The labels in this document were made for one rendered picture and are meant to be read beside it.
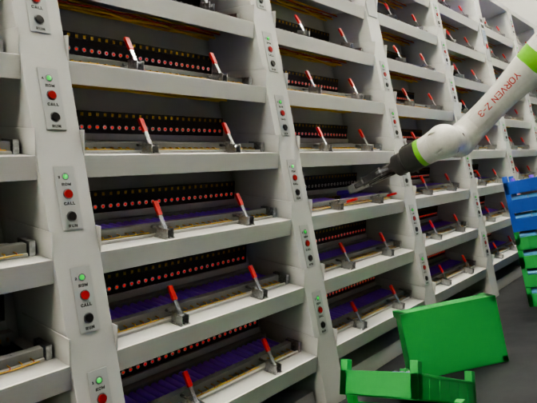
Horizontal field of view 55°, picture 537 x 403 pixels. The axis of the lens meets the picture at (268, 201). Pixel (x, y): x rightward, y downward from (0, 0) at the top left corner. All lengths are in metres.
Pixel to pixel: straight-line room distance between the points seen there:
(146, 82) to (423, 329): 1.06
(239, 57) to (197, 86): 0.30
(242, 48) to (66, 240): 0.83
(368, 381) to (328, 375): 0.32
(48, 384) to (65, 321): 0.11
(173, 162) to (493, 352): 1.11
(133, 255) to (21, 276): 0.23
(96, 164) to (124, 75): 0.22
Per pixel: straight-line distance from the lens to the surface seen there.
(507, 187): 2.45
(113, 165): 1.13
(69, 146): 1.09
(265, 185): 1.53
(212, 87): 1.38
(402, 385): 1.22
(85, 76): 1.17
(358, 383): 1.28
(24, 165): 1.04
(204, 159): 1.29
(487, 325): 1.75
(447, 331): 1.70
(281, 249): 1.52
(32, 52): 1.12
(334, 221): 1.66
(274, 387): 1.40
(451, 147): 1.71
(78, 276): 1.05
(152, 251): 1.15
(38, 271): 1.02
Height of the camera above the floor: 0.51
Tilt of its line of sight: 3 degrees up
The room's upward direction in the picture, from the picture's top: 11 degrees counter-clockwise
